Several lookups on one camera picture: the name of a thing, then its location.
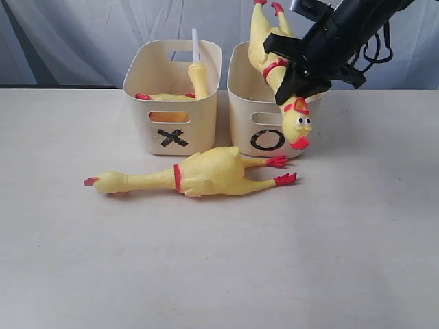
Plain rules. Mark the whole yellow rubber chicken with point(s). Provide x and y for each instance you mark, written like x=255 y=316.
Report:
x=296 y=121
x=218 y=171

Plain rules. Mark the whole yellow rubber chicken front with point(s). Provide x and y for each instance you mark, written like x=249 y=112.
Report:
x=296 y=121

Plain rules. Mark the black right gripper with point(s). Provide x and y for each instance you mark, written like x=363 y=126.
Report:
x=323 y=53

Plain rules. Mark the light blue backdrop curtain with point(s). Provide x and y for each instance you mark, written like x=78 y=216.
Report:
x=66 y=43

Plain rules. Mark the whole yellow rubber chicken rear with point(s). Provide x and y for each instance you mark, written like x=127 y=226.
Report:
x=218 y=171

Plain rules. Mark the cream bin marked X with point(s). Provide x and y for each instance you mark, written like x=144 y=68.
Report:
x=154 y=71

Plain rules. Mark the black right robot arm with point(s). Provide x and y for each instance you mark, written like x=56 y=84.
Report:
x=378 y=14

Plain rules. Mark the cream bin marked O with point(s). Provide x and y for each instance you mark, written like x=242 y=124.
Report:
x=255 y=119

